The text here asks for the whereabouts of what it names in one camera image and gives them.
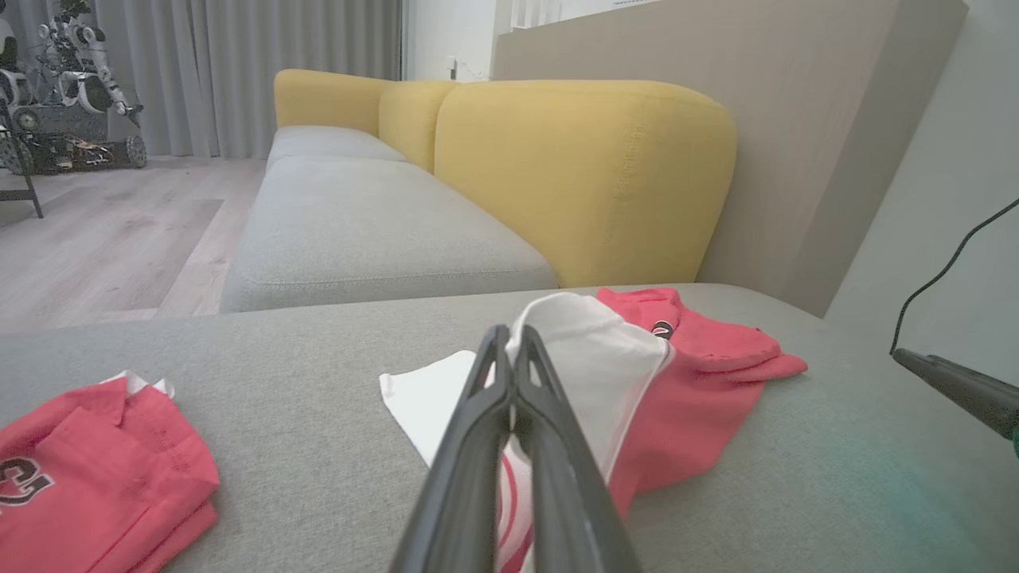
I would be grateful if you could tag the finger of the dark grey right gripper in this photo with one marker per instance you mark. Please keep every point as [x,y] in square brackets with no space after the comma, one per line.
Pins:
[979,394]

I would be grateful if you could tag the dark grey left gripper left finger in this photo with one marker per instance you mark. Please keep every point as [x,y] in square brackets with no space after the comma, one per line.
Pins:
[462,485]

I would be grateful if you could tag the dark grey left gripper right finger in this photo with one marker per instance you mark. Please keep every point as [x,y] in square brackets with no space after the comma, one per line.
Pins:
[569,493]

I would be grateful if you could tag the red shorts with 23 print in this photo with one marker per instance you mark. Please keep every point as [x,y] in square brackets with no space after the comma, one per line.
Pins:
[103,477]

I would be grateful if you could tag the large grey sofa ottoman seat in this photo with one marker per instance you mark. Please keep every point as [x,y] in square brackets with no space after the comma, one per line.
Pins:
[318,398]

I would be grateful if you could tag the grey sofa seat cushion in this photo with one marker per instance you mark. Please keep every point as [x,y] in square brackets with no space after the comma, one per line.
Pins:
[326,142]
[358,231]

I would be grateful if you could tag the yellow sofa backrest cushion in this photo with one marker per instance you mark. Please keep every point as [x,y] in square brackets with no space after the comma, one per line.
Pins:
[573,175]
[326,99]
[410,119]

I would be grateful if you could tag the beige partition panel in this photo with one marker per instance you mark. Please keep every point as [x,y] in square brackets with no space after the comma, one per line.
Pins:
[796,119]

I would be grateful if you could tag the grey pleated curtain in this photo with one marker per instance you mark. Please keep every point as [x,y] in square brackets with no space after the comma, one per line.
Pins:
[239,72]

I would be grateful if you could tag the black metal stand leg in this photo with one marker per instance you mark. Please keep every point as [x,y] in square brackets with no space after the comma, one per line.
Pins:
[24,175]

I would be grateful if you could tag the white wheeled background robot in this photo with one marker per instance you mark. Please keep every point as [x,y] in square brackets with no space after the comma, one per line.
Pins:
[72,87]

